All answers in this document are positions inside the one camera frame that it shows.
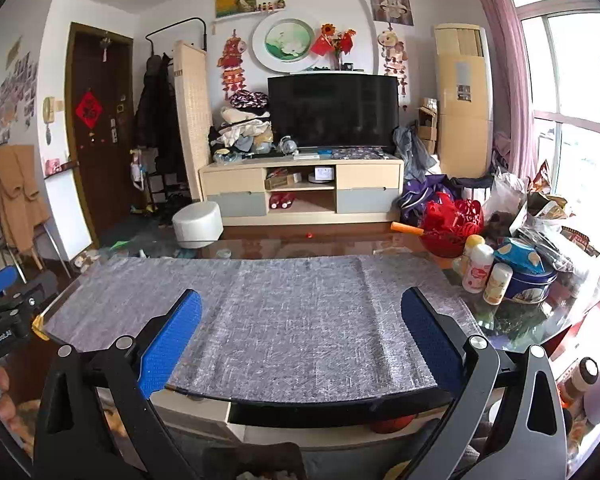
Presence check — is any purple bag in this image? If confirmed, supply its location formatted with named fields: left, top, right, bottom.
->
left=396, top=174, right=462, bottom=226

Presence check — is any orange stick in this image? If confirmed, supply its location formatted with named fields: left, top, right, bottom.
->
left=390, top=222, right=424, bottom=236

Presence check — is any sunflower and flags vase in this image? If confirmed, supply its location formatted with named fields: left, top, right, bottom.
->
left=311, top=23, right=356, bottom=70

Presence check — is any black coat rack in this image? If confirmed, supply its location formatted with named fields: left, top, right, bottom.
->
left=132, top=44, right=192, bottom=222

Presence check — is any brown wooden door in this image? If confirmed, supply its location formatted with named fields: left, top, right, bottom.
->
left=65, top=23, right=144, bottom=246

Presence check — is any white bottle red label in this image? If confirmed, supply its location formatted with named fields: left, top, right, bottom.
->
left=462, top=243, right=494, bottom=294

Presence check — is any cream bottle yellow cap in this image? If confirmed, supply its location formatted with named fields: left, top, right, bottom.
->
left=452, top=234, right=486, bottom=278

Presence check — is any small white bottle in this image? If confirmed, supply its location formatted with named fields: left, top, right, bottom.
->
left=482, top=262, right=514, bottom=306

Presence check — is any black television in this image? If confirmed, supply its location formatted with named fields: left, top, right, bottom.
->
left=268, top=72, right=399, bottom=148

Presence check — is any pink curtain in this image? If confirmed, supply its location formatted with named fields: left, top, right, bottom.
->
left=480, top=0, right=536, bottom=178

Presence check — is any red fish hanging ornament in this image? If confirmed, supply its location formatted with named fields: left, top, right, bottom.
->
left=216, top=30, right=247, bottom=100

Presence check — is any blue cookie tin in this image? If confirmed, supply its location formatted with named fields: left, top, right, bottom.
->
left=494, top=237, right=557, bottom=304

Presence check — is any round lotus wall plaque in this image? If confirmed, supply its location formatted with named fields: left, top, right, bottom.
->
left=250, top=10, right=320, bottom=74

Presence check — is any beige folded mat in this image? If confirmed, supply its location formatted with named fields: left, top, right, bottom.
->
left=173, top=40, right=212, bottom=202

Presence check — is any red plastic basket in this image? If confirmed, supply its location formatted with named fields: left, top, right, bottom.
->
left=420, top=192, right=484, bottom=258

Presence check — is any whiteboard easel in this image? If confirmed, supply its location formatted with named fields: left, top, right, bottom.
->
left=44, top=169, right=93, bottom=260

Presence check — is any beige TV cabinet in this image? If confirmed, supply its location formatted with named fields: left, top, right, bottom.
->
left=199, top=156, right=404, bottom=226

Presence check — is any brown coat on chair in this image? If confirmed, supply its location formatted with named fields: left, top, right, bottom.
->
left=0, top=144, right=50, bottom=252

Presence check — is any pile of clothes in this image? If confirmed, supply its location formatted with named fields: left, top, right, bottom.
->
left=208, top=90, right=275, bottom=164

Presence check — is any white round stool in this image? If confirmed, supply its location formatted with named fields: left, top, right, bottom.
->
left=172, top=202, right=224, bottom=249

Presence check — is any basketball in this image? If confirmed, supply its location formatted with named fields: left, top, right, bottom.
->
left=370, top=415, right=416, bottom=434

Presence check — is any beige standing air conditioner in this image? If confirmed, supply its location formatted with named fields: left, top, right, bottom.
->
left=434, top=24, right=493, bottom=178

